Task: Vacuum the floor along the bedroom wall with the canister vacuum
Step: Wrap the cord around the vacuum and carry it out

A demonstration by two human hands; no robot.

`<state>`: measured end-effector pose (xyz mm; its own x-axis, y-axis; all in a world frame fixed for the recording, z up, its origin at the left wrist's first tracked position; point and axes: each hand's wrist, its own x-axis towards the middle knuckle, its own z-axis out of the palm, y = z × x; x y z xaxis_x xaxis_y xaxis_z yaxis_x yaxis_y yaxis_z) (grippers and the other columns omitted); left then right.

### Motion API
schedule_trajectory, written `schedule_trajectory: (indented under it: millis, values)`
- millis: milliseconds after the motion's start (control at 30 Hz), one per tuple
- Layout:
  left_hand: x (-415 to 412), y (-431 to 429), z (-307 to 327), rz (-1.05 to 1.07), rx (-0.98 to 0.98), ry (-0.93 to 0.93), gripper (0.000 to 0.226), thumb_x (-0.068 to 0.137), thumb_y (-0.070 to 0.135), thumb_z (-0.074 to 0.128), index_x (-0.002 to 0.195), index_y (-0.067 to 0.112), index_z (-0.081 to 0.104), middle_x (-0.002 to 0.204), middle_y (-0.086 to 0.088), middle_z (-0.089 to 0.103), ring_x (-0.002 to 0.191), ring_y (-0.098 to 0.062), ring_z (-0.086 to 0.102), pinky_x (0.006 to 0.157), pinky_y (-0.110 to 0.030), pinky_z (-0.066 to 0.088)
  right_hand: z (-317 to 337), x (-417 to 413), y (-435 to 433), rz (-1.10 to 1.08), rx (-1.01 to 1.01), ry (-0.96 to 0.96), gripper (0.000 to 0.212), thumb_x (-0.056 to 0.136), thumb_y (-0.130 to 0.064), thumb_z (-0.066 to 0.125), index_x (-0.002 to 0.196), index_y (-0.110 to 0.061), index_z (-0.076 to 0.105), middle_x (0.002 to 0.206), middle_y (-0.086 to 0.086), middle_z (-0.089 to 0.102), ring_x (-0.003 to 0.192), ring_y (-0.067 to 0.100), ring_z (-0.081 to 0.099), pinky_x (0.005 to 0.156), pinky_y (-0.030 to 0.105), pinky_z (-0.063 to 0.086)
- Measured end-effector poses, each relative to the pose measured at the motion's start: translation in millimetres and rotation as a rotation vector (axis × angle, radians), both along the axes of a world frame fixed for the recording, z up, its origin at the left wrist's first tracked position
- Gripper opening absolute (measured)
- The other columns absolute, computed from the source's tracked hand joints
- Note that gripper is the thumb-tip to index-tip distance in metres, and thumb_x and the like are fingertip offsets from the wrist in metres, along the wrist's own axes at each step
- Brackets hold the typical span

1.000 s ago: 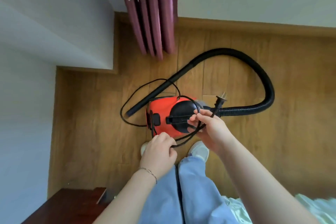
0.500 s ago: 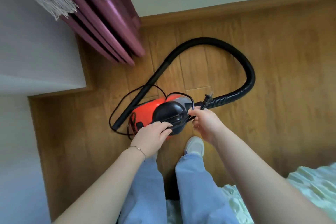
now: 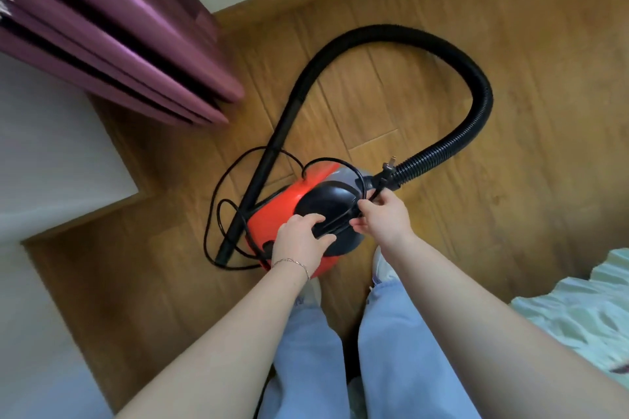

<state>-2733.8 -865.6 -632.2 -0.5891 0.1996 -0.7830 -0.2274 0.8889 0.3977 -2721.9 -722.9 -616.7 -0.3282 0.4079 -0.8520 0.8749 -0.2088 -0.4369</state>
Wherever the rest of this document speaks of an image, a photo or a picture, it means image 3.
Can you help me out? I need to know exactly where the person's right hand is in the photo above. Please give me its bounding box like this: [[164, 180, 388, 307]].
[[349, 187, 416, 253]]

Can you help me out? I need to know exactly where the person's left hand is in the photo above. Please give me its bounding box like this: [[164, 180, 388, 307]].
[[270, 212, 337, 282]]

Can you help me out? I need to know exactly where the black power cord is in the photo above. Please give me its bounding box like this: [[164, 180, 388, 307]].
[[204, 146, 399, 271]]

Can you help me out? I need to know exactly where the person's left forearm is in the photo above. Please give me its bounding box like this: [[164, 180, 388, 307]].
[[115, 261, 311, 419]]

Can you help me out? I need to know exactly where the person's right forearm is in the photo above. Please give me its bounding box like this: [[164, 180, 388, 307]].
[[381, 234, 629, 419]]

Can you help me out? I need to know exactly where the person's white left shoe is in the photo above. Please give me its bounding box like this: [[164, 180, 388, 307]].
[[294, 278, 323, 306]]

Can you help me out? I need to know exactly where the person's left leg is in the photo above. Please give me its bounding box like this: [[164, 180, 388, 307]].
[[257, 291, 353, 419]]

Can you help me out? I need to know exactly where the person's leg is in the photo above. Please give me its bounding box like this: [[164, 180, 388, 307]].
[[257, 291, 353, 419], [357, 281, 482, 419]]

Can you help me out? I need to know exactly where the person's right leg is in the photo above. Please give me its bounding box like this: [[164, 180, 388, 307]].
[[357, 281, 482, 419]]

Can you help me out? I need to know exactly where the pale green bedspread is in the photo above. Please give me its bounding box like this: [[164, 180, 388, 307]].
[[510, 247, 629, 375]]

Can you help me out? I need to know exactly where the purple curtain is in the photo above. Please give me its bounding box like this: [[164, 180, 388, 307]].
[[0, 0, 246, 128]]

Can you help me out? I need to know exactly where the thin silver bracelet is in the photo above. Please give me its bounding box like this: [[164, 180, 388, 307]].
[[271, 259, 311, 282]]

